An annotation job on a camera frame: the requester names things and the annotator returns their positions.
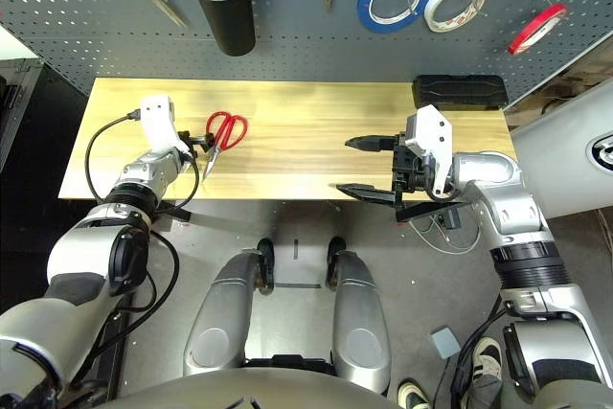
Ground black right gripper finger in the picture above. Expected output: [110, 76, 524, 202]
[344, 134, 398, 153]
[334, 181, 402, 210]

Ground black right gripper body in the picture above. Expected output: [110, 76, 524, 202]
[390, 132, 436, 194]

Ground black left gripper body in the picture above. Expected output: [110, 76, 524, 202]
[176, 129, 199, 162]

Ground red handled scissors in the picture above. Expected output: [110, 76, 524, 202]
[200, 110, 249, 184]

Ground red tape roll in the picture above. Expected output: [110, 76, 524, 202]
[507, 2, 570, 56]

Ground dark grey metal pegboard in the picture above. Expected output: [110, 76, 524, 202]
[0, 0, 613, 108]

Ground black metal table leg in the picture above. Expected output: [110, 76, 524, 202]
[155, 201, 193, 224]
[396, 200, 473, 223]

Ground black flat tool case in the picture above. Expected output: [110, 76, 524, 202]
[413, 74, 509, 112]

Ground black plastic cup holder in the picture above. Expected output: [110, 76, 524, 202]
[184, 0, 256, 57]

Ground silver robot right leg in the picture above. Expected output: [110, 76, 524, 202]
[327, 236, 393, 396]

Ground silver robot leg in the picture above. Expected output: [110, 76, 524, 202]
[327, 236, 393, 396]
[183, 238, 277, 376]

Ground white tape roll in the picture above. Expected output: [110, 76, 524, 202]
[423, 0, 488, 34]

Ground white rounded machine housing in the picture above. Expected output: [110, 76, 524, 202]
[507, 78, 613, 221]

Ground grey foot pedal box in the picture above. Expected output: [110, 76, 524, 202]
[429, 326, 462, 359]

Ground large black flight case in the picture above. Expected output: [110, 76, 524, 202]
[0, 57, 47, 175]

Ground silver robot left leg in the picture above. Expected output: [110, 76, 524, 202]
[183, 238, 277, 376]

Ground white black sneaker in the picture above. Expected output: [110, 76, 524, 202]
[471, 335, 504, 381]
[397, 379, 432, 409]

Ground dark trousered person leg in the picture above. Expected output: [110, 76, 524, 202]
[462, 375, 504, 409]

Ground grey robot torso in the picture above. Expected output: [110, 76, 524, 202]
[102, 367, 384, 409]

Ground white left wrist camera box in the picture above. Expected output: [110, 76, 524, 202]
[138, 96, 193, 156]

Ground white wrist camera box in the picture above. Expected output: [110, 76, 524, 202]
[138, 96, 193, 156]
[404, 104, 454, 194]

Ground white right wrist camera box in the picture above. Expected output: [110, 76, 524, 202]
[404, 104, 454, 194]

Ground white floor cables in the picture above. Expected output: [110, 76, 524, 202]
[411, 207, 483, 255]

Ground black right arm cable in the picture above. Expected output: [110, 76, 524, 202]
[433, 296, 509, 409]

